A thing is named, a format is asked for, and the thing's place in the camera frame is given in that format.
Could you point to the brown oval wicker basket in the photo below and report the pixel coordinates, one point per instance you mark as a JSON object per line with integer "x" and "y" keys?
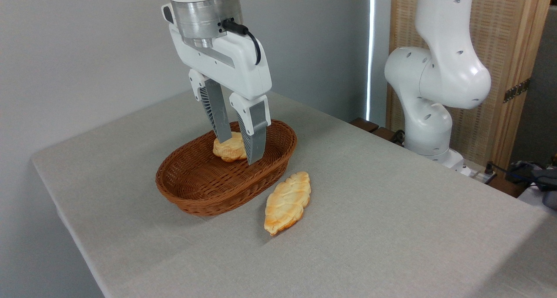
{"x": 196, "y": 180}

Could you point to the metal hinge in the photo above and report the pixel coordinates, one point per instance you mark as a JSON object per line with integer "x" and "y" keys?
{"x": 517, "y": 90}

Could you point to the long golden braided bread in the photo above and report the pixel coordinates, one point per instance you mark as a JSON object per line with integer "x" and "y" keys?
{"x": 287, "y": 202}

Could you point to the dark blue bundled object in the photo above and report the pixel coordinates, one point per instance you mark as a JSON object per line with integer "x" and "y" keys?
{"x": 537, "y": 176}

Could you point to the white power strip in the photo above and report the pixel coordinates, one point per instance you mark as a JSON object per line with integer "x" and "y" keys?
{"x": 476, "y": 172}

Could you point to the dark brown wooden block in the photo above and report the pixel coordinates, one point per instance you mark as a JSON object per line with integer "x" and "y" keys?
{"x": 364, "y": 125}
{"x": 385, "y": 135}

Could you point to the grey tablecloth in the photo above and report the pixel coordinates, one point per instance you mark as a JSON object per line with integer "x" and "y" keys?
{"x": 370, "y": 211}

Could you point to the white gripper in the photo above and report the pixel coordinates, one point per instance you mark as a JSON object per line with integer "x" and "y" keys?
{"x": 235, "y": 65}

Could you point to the small golden bread roll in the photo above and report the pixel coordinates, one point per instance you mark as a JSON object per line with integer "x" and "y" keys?
{"x": 228, "y": 151}

